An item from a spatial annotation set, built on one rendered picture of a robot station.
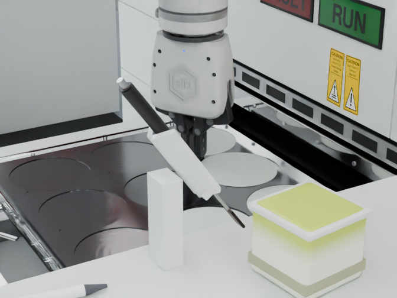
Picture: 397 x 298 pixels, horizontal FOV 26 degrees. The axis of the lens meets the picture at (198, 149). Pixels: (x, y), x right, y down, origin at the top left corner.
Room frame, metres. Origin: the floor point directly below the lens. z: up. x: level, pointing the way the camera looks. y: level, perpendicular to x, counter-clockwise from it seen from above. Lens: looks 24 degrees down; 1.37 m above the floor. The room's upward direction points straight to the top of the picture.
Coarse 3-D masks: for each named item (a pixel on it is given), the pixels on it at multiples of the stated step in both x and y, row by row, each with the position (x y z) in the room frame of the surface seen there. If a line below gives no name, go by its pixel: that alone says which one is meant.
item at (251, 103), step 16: (240, 96) 1.17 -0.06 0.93; (256, 96) 1.14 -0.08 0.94; (256, 112) 1.13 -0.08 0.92; (272, 112) 1.10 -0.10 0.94; (288, 112) 1.08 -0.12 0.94; (240, 128) 1.20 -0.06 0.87; (288, 128) 1.07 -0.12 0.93; (304, 128) 1.04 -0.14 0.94; (320, 128) 1.03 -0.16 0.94; (320, 144) 1.00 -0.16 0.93; (336, 144) 0.98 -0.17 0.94; (288, 160) 1.08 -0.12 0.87; (336, 160) 0.98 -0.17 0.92; (352, 160) 0.95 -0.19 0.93; (368, 160) 0.93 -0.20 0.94; (368, 176) 0.92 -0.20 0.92; (384, 176) 0.90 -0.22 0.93
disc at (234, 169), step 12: (216, 156) 1.03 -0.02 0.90; (228, 156) 1.03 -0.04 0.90; (240, 156) 1.03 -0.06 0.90; (252, 156) 1.03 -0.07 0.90; (216, 168) 0.99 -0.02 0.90; (228, 168) 0.99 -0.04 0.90; (240, 168) 0.99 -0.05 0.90; (252, 168) 1.00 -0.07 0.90; (264, 168) 1.00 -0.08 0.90; (276, 168) 1.00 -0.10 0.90; (216, 180) 0.96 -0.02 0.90; (228, 180) 0.96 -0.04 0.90; (240, 180) 0.96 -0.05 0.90; (252, 180) 0.96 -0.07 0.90; (264, 180) 0.96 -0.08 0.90
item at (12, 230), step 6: (0, 216) 0.96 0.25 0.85; (6, 216) 0.96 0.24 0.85; (0, 222) 0.95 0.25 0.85; (6, 222) 0.95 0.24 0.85; (0, 228) 0.95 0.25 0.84; (6, 228) 0.95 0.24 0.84; (12, 228) 0.95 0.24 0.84; (12, 234) 0.95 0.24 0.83; (18, 234) 0.96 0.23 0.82; (0, 240) 0.95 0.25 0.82; (6, 240) 0.95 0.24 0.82
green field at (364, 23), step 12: (324, 0) 1.03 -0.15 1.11; (336, 0) 1.01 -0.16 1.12; (348, 0) 0.99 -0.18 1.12; (324, 12) 1.03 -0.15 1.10; (336, 12) 1.01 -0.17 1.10; (348, 12) 0.99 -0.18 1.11; (360, 12) 0.97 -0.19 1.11; (372, 12) 0.95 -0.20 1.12; (324, 24) 1.03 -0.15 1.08; (336, 24) 1.01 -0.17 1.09; (348, 24) 0.99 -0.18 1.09; (360, 24) 0.97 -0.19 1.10; (372, 24) 0.95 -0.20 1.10; (360, 36) 0.97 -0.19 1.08; (372, 36) 0.95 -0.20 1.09
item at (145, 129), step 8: (136, 128) 1.12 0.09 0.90; (144, 128) 1.12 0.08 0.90; (112, 136) 1.10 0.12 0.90; (120, 136) 1.10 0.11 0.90; (64, 144) 1.06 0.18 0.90; (72, 144) 1.07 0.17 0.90; (80, 144) 1.07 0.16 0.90; (24, 152) 1.04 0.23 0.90; (32, 152) 1.04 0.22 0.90; (40, 152) 1.04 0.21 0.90; (48, 152) 1.05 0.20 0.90; (0, 160) 1.02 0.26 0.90; (8, 160) 1.02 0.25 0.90
